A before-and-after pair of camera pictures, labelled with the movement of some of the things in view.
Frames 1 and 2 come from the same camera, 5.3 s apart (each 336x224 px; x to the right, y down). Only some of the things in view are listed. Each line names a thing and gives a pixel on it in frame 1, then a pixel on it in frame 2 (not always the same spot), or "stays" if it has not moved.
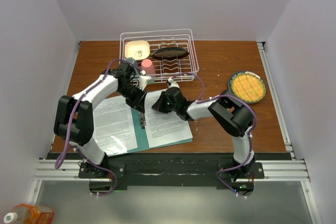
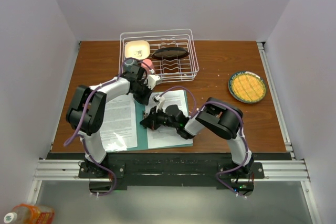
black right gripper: (159, 106) → (151, 122)
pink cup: (147, 65) stays
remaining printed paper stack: (164, 128) stays
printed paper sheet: (113, 126) stays
